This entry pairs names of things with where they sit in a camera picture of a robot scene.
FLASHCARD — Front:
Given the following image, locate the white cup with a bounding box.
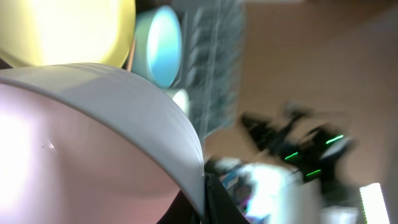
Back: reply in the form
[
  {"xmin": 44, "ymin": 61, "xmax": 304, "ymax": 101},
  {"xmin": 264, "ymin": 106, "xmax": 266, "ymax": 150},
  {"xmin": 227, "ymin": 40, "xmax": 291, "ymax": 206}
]
[{"xmin": 164, "ymin": 89, "xmax": 190, "ymax": 116}]

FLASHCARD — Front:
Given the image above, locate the yellow plate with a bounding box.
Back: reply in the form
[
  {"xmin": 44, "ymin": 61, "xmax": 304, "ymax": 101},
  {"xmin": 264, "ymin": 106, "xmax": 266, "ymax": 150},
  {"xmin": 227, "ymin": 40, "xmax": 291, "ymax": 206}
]
[{"xmin": 1, "ymin": 0, "xmax": 136, "ymax": 68}]

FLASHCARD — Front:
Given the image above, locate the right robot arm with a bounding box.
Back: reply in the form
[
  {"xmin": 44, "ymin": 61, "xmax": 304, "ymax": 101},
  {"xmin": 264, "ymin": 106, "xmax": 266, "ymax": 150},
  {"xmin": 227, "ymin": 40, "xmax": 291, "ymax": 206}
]
[{"xmin": 205, "ymin": 106, "xmax": 359, "ymax": 223}]

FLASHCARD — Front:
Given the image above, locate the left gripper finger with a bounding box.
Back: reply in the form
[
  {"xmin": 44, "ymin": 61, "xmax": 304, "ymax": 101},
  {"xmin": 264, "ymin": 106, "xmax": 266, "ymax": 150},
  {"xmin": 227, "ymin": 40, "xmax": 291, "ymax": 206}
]
[{"xmin": 205, "ymin": 174, "xmax": 249, "ymax": 224}]

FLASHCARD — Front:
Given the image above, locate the light blue bowl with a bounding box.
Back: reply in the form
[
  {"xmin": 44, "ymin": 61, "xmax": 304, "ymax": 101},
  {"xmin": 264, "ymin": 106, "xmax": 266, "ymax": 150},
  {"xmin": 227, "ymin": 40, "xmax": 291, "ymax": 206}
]
[{"xmin": 131, "ymin": 6, "xmax": 182, "ymax": 88}]

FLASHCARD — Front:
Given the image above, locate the grey dishwasher rack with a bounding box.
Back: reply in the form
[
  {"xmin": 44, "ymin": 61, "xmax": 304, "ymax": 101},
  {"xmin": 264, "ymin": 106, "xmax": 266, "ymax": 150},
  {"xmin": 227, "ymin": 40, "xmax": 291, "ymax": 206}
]
[{"xmin": 174, "ymin": 1, "xmax": 246, "ymax": 140}]

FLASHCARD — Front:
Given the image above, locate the white pink bowl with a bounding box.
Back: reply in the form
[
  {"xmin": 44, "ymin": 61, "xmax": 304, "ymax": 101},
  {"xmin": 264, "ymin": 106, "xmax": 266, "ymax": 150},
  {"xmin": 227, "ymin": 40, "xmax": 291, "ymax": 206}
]
[{"xmin": 1, "ymin": 63, "xmax": 206, "ymax": 223}]

